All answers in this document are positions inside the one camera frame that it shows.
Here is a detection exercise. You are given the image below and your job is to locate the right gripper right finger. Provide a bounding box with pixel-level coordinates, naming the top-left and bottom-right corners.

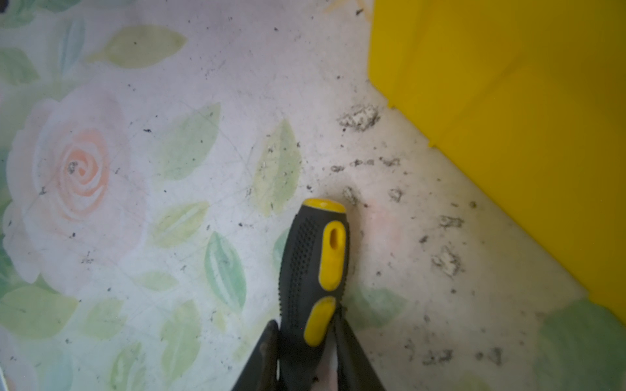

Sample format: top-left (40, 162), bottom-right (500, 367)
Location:
top-left (334, 307), bottom-right (385, 391)

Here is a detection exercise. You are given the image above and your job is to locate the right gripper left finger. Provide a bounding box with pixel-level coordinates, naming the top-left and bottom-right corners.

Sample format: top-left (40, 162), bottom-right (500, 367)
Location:
top-left (231, 319), bottom-right (279, 391)

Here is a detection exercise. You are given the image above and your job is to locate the black yellow handled screwdriver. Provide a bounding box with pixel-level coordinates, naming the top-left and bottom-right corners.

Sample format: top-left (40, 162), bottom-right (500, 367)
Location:
top-left (278, 198), bottom-right (350, 390)

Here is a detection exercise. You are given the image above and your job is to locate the yellow plastic bin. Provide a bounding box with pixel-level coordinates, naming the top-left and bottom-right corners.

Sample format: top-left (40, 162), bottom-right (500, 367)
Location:
top-left (368, 1), bottom-right (625, 318)

